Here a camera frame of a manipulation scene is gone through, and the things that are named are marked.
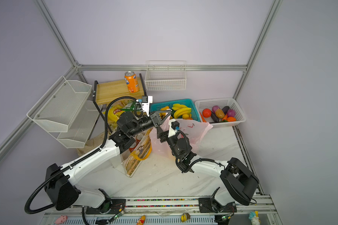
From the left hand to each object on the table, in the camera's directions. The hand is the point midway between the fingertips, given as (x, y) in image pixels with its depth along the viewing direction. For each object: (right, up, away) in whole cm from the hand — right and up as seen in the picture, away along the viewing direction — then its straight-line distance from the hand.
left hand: (171, 112), depth 62 cm
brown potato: (+37, +2, +45) cm, 58 cm away
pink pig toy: (-55, -53, +6) cm, 77 cm away
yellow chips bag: (-36, +2, +24) cm, 43 cm away
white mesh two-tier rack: (-60, +2, +17) cm, 62 cm away
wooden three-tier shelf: (-41, +14, +21) cm, 48 cm away
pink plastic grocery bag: (+13, -10, +19) cm, 25 cm away
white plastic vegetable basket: (+49, +11, +53) cm, 73 cm away
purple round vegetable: (+47, +3, +47) cm, 66 cm away
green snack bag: (-27, +6, +28) cm, 39 cm away
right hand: (-6, -5, +10) cm, 13 cm away
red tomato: (+28, +2, +49) cm, 56 cm away
